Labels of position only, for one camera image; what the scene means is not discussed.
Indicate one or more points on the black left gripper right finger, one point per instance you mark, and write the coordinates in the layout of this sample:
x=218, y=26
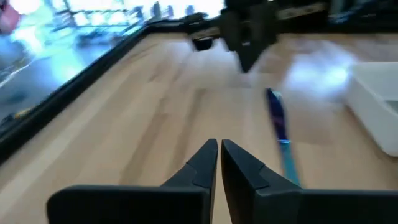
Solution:
x=245, y=177

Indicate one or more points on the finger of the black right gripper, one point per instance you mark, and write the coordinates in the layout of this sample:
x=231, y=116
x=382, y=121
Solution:
x=250, y=59

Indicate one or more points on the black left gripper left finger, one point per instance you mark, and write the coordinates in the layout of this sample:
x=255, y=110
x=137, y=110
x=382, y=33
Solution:
x=205, y=171

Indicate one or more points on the white plastic cutlery tray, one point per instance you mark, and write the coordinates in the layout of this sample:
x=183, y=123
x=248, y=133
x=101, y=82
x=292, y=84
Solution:
x=373, y=102

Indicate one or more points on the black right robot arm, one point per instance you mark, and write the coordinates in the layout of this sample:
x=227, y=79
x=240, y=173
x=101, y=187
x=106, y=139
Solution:
x=311, y=12

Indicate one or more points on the black aluminium table frame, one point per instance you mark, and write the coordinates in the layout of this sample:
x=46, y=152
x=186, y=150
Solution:
x=62, y=96

